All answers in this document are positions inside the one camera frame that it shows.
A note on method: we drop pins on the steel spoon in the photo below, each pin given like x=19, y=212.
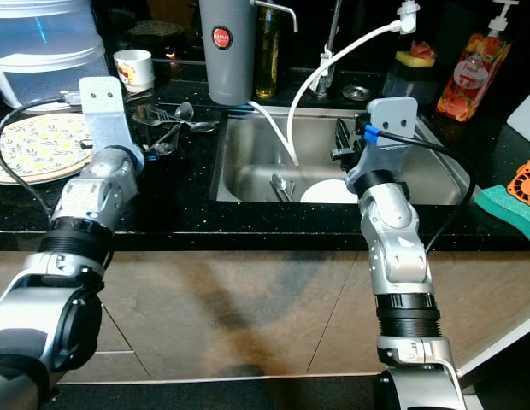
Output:
x=185, y=111
x=279, y=186
x=203, y=125

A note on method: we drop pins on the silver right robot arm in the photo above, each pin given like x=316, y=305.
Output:
x=402, y=248

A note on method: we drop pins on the round steel drain cap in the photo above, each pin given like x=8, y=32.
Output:
x=357, y=91

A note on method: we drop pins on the plain white plate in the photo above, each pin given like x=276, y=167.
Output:
x=325, y=193

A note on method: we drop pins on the stainless steel sink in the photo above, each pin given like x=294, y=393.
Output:
x=265, y=154

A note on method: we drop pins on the chrome sink faucet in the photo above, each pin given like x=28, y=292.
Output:
x=329, y=51

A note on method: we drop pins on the yellow and pink sponge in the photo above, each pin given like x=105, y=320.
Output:
x=417, y=55

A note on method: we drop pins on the olive oil glass bottle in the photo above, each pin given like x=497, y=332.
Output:
x=267, y=60

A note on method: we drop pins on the red dish soap bottle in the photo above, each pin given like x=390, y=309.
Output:
x=474, y=77

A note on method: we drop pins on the grey water filter canister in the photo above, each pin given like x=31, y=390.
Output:
x=226, y=60

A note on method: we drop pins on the chrome filter spout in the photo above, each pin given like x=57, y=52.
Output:
x=278, y=7

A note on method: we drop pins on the white board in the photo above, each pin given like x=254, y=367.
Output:
x=526, y=111

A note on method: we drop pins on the orange trivet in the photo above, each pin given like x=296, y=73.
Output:
x=526, y=179

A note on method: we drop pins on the steel fork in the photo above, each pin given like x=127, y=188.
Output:
x=152, y=115

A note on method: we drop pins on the beige cabinet door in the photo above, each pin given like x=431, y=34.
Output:
x=256, y=316

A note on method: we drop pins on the floral print plate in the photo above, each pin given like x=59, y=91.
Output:
x=34, y=145

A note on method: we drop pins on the round dark metal dish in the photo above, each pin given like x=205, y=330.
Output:
x=156, y=29

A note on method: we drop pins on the white printed cup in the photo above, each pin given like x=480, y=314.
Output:
x=133, y=70

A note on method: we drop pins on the stacked clear plastic container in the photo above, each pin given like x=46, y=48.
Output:
x=43, y=51

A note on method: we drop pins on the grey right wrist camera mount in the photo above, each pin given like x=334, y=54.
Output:
x=393, y=124

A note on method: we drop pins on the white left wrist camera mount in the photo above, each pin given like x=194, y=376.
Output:
x=109, y=115

